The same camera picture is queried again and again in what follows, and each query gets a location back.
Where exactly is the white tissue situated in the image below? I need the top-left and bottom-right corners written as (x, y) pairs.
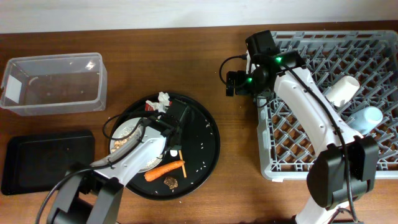
top-left (146, 91), bottom-right (172, 113)

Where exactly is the red snack wrapper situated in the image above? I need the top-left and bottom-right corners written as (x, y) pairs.
top-left (145, 103), bottom-right (155, 111)

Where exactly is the pile of rice and shells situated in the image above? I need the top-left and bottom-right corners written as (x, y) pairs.
top-left (109, 123), bottom-right (162, 172)

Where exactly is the grey plate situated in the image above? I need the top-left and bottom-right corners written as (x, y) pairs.
top-left (109, 118), bottom-right (162, 173)

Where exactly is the orange carrot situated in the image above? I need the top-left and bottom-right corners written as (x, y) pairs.
top-left (144, 160), bottom-right (183, 182)

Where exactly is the brown food scrap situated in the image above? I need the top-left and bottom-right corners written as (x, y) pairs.
top-left (164, 177), bottom-right (178, 190)

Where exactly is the white cup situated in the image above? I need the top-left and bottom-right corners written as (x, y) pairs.
top-left (325, 76), bottom-right (360, 108)

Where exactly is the light blue cup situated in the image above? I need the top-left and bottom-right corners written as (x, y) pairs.
top-left (349, 106), bottom-right (383, 135)

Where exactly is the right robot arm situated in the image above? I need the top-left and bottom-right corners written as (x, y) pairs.
top-left (223, 30), bottom-right (379, 223)

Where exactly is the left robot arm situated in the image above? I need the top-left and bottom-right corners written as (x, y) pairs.
top-left (46, 100), bottom-right (191, 223)

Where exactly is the grey dishwasher rack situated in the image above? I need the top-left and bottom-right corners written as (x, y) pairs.
top-left (257, 30), bottom-right (397, 182)

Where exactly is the white plastic fork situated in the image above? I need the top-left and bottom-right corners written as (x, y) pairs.
top-left (170, 150), bottom-right (178, 157)

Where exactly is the round black serving tray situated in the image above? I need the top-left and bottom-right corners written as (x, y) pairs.
top-left (126, 93), bottom-right (221, 200)

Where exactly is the wooden chopstick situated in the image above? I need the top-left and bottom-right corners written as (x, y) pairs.
top-left (178, 150), bottom-right (187, 179)

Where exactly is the clear plastic bin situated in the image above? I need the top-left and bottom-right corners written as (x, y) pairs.
top-left (1, 52), bottom-right (107, 116)

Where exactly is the black rectangular tray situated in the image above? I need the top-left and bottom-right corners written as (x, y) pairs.
top-left (1, 130), bottom-right (95, 195)

